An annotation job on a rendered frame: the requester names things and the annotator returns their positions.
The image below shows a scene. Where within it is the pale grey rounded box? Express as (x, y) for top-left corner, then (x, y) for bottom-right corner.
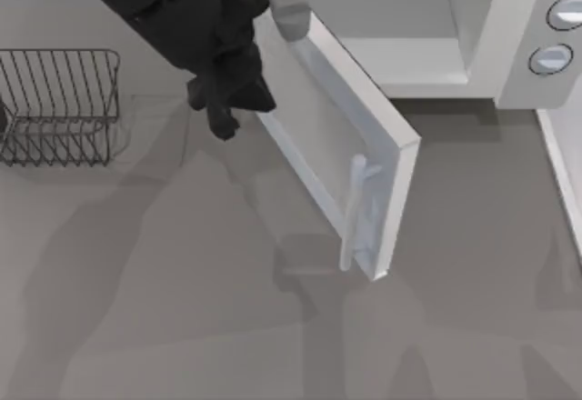
(260, 0), (315, 43)

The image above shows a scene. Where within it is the white microwave door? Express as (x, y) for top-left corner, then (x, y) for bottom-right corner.
(253, 8), (420, 284)

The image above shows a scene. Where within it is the pale microwave oven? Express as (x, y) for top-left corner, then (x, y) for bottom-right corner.
(290, 0), (582, 111)

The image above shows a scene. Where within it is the small grey microwave knob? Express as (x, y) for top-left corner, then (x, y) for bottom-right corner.
(527, 43), (575, 75)

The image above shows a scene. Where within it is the large grey microwave knob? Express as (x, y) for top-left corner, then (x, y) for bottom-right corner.
(545, 0), (582, 33)

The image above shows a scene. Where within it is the grey wire rack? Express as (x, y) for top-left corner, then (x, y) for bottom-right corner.
(0, 47), (122, 168)

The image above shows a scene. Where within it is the pale microwave door handle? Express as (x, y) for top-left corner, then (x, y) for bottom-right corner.
(338, 154), (384, 272)

